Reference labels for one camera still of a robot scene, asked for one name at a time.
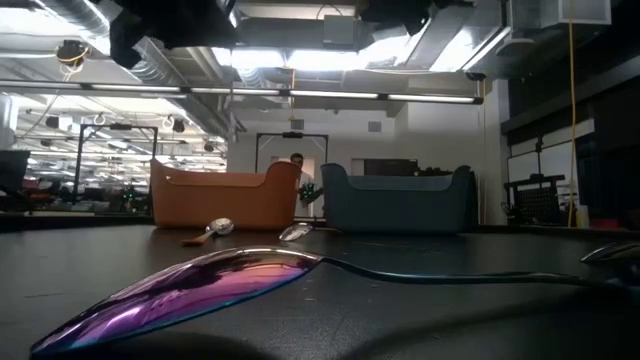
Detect long linear ceiling light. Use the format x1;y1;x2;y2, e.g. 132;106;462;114
0;79;485;106

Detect black device green lights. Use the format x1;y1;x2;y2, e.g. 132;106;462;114
298;182;325;205

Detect black ceiling cable reel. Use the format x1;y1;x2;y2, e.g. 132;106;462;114
54;39;91;69

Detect iridescent rainbow spoon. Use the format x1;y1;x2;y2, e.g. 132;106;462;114
29;246;601;357
579;241;640;291

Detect grey ceiling unit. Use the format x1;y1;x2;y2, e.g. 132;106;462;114
322;14;362;50

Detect large grey-blue plastic bin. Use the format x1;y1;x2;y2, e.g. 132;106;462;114
320;162;480;236

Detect black monitor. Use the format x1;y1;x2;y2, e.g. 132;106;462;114
0;149;31;199

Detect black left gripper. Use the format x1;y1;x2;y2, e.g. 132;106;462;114
107;0;242;70

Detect silver ventilation duct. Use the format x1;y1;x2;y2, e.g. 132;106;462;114
37;0;231;136

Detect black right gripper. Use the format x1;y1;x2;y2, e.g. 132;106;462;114
358;0;436;37

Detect silver spoon orange handle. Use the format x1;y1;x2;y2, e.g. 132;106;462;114
278;221;345;243
181;216;236;248

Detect yellow extension cable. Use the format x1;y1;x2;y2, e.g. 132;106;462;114
566;0;577;229

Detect large orange plastic bin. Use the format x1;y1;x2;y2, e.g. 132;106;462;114
149;158;303;231

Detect dark wall screen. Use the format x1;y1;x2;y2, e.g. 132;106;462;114
363;158;419;177

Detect black equipment rack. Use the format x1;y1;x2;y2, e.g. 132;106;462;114
503;173;577;227

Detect person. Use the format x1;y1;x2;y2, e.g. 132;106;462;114
288;152;321;219

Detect black gantry frame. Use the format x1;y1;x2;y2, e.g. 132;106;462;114
73;123;160;204
254;131;330;174

